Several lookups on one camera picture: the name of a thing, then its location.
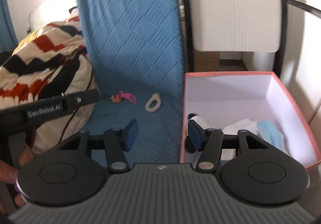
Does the blue curtain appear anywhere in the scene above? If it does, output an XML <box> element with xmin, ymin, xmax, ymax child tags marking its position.
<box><xmin>0</xmin><ymin>0</ymin><xmax>18</xmax><ymax>51</ymax></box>

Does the blue face mask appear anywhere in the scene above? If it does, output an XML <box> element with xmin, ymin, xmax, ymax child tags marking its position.
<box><xmin>257</xmin><ymin>120</ymin><xmax>285</xmax><ymax>152</ymax></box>

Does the black curved metal tube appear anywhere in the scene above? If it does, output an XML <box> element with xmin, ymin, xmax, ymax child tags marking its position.
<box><xmin>286</xmin><ymin>0</ymin><xmax>321</xmax><ymax>19</ymax></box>

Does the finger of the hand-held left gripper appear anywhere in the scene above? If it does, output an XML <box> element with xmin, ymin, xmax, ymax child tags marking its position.
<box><xmin>62</xmin><ymin>89</ymin><xmax>101</xmax><ymax>114</ymax></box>

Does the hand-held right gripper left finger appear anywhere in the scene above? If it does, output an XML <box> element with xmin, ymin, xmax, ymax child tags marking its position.
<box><xmin>58</xmin><ymin>119</ymin><xmax>139</xmax><ymax>173</ymax></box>

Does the white pillow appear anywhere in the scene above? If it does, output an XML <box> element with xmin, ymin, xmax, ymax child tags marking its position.
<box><xmin>29</xmin><ymin>6</ymin><xmax>78</xmax><ymax>31</ymax></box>

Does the pink cardboard box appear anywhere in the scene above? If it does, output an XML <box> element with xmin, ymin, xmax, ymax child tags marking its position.
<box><xmin>179</xmin><ymin>71</ymin><xmax>321</xmax><ymax>172</ymax></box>

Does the panda plush toy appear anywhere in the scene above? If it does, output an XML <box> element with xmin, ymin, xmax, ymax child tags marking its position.
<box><xmin>187</xmin><ymin>113</ymin><xmax>208</xmax><ymax>154</ymax></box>

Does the blue textured bed cover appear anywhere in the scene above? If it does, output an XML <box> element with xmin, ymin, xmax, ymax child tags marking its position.
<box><xmin>54</xmin><ymin>0</ymin><xmax>191</xmax><ymax>164</ymax></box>

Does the white grooved panel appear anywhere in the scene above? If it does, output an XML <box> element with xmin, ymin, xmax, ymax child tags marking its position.
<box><xmin>186</xmin><ymin>0</ymin><xmax>284</xmax><ymax>53</ymax></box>

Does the person's left hand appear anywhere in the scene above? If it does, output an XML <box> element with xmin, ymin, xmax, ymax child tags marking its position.
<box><xmin>0</xmin><ymin>142</ymin><xmax>34</xmax><ymax>211</ymax></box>

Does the beige hair tie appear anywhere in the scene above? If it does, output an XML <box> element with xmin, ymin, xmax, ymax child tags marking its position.
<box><xmin>145</xmin><ymin>93</ymin><xmax>162</xmax><ymax>112</ymax></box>

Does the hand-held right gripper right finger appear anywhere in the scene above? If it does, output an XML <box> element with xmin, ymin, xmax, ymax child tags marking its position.
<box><xmin>188</xmin><ymin>120</ymin><xmax>269</xmax><ymax>172</ymax></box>

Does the pink feather toy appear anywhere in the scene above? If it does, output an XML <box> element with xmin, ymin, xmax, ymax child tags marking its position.
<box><xmin>111</xmin><ymin>91</ymin><xmax>138</xmax><ymax>106</ymax></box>

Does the striped blanket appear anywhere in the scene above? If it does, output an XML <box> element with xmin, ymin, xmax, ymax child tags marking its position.
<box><xmin>0</xmin><ymin>11</ymin><xmax>94</xmax><ymax>114</ymax></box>

